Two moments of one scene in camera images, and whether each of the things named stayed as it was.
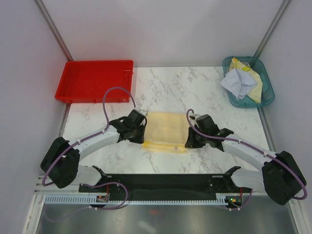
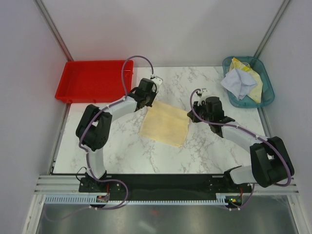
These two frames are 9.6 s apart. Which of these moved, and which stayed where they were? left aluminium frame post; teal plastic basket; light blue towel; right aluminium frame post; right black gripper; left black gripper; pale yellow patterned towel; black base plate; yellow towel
Moved: yellow towel; right black gripper; left black gripper
Stayed: light blue towel; black base plate; left aluminium frame post; teal plastic basket; right aluminium frame post; pale yellow patterned towel
